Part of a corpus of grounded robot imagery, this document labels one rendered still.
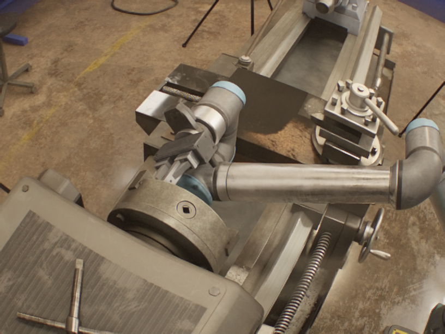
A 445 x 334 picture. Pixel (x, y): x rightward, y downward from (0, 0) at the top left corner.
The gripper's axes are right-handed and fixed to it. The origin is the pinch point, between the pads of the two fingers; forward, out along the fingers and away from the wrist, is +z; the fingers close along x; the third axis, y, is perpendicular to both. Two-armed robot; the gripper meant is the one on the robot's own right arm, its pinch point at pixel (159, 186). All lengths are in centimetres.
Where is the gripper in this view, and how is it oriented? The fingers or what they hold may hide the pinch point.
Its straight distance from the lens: 106.1
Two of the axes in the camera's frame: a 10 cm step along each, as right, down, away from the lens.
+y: 5.4, 7.5, 3.9
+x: -7.3, 1.8, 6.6
